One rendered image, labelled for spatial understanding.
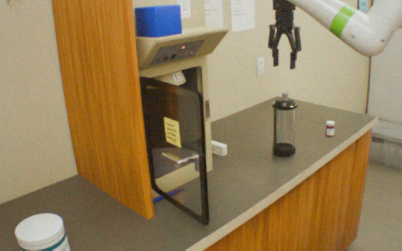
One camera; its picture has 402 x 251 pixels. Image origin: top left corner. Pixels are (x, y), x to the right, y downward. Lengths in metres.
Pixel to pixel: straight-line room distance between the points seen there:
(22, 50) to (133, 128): 0.57
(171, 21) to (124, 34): 0.15
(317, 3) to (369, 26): 0.19
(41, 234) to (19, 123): 0.61
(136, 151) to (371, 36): 0.80
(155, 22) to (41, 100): 0.63
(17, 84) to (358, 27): 1.20
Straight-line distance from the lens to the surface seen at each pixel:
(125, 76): 1.10
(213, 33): 1.25
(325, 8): 1.28
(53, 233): 1.01
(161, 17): 1.11
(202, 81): 1.43
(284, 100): 1.59
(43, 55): 1.51
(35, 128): 1.54
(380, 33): 1.25
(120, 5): 1.07
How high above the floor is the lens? 1.63
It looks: 19 degrees down
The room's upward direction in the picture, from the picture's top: 3 degrees counter-clockwise
